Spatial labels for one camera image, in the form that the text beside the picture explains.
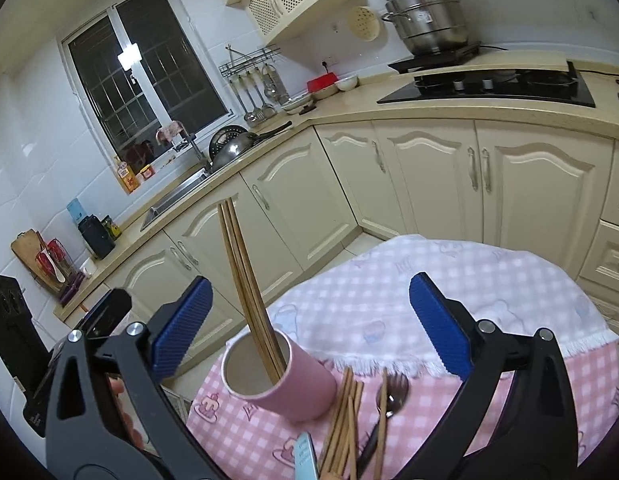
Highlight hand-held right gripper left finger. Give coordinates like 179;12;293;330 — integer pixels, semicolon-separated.
44;276;215;480

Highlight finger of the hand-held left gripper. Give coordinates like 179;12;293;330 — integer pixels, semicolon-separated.
82;287;134;342

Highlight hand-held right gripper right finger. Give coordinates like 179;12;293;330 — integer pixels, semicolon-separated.
404;272;580;480

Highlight wooden chopstick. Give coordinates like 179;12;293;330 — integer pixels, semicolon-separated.
224;201;284;386
345;383;365;480
230;199;288;385
374;367;390;463
218;203;280;386
332;369;357;480
320;367;353;463

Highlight pink cup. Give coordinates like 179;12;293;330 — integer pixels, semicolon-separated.
222;329;337;422

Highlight person's left hand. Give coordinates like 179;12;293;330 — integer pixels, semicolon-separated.
108;374;146;456

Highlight metal fork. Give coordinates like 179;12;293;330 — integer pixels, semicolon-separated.
388;371;411;401

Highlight white pink checkered towel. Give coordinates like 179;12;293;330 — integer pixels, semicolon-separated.
224;234;619;378

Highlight black jug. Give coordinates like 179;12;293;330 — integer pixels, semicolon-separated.
78;215;115;260

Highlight wooden cutting board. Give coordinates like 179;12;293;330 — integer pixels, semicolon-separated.
10;229;55;294

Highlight metal spoon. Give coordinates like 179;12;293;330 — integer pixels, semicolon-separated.
357;387;410;468

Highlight pink checkered tablecloth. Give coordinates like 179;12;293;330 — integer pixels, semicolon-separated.
186;345;619;480

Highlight steel sink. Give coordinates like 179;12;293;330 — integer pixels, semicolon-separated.
141;167;213;231

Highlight yellow oil bottle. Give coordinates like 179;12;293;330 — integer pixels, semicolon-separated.
114;156;140;194

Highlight cream base cabinets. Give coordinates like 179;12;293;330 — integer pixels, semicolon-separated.
54;110;619;346

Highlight metal faucet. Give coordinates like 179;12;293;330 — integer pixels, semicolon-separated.
174;130;210;177

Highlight pink cloth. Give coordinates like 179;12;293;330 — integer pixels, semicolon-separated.
157;121;187;144

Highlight steel wok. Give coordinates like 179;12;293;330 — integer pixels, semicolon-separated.
210;121;294;172

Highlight black colander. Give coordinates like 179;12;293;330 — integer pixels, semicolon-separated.
208;125;250;158

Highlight metal ladle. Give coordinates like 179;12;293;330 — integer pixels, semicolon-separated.
234;76;255;122

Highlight metal slotted turner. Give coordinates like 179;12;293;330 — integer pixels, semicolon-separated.
244;74;266;120

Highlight window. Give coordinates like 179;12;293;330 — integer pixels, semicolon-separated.
62;0;233;161

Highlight metal skimmer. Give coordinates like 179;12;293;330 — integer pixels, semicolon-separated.
262;64;290;103

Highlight black induction cooker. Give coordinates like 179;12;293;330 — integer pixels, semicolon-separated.
388;42;483;74

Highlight red box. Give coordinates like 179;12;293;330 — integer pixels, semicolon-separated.
307;72;339;92

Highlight metal utensil rack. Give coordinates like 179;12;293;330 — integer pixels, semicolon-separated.
220;45;281;79

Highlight steel steamer pot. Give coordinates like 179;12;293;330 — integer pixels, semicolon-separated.
378;0;474;56

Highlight cream round perforated plate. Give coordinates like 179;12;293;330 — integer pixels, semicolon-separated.
349;6;381;42

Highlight cream lattice wall cabinet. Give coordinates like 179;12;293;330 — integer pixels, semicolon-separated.
224;0;367;45

